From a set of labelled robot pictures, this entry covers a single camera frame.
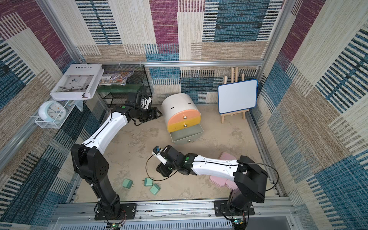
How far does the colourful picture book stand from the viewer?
0.83m

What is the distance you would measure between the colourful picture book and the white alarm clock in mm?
227

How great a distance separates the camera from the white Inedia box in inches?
28.1

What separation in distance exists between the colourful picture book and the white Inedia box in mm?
27
